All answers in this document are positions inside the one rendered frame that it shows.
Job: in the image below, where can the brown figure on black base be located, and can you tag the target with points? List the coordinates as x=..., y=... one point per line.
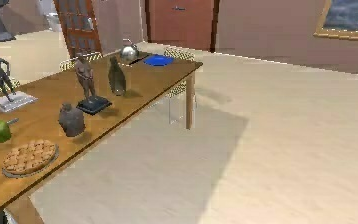
x=85, y=80

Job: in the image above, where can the dark figure on white base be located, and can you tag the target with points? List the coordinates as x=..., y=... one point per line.
x=2, y=78

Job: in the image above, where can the blue plate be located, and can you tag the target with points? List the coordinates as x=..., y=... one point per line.
x=158, y=60

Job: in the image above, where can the brown wooden table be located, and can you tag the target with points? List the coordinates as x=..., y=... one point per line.
x=130, y=85

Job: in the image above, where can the dark grey-green bottle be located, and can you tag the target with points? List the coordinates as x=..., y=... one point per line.
x=116, y=78

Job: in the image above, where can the silver kettle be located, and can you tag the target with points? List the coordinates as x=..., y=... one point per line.
x=129, y=51

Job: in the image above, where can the brown room door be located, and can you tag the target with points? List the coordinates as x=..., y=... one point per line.
x=182, y=23

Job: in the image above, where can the brown glass-paned door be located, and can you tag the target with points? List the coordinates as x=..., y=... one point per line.
x=77, y=26

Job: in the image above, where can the lattice pie on plate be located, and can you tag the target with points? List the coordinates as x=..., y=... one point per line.
x=29, y=157

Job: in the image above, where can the gold framed picture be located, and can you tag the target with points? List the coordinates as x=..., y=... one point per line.
x=345, y=20

